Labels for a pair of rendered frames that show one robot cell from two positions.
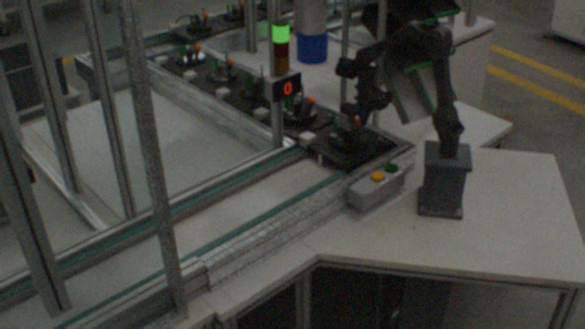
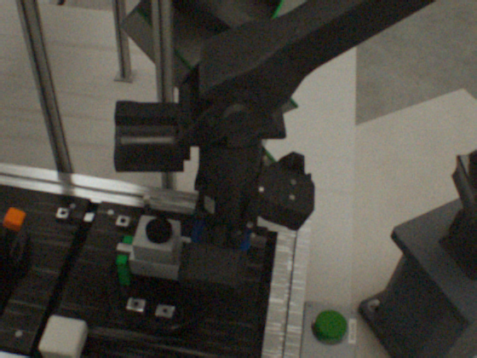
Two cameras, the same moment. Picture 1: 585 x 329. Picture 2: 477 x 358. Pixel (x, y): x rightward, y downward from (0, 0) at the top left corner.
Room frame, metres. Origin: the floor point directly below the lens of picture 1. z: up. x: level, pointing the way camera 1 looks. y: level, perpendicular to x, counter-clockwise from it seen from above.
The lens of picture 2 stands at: (1.37, 0.01, 1.61)
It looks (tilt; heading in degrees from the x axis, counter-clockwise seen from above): 49 degrees down; 317
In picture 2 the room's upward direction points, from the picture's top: 5 degrees clockwise
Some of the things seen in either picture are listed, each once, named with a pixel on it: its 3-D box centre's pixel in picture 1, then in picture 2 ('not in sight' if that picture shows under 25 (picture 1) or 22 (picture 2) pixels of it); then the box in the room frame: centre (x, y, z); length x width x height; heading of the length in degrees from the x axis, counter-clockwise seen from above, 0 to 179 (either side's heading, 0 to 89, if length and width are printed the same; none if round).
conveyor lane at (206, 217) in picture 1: (278, 185); not in sight; (1.52, 0.05, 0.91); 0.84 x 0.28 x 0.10; 132
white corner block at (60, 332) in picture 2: (307, 140); (65, 341); (1.71, -0.05, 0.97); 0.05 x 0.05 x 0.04; 42
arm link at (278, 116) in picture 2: (366, 73); (231, 135); (1.64, -0.24, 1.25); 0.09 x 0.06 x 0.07; 54
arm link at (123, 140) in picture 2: (355, 63); (183, 118); (1.67, -0.20, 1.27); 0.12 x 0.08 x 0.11; 54
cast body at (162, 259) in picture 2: (345, 117); (151, 244); (1.71, -0.18, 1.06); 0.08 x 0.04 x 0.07; 42
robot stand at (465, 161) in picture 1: (443, 179); (445, 292); (1.47, -0.48, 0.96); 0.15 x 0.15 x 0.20; 78
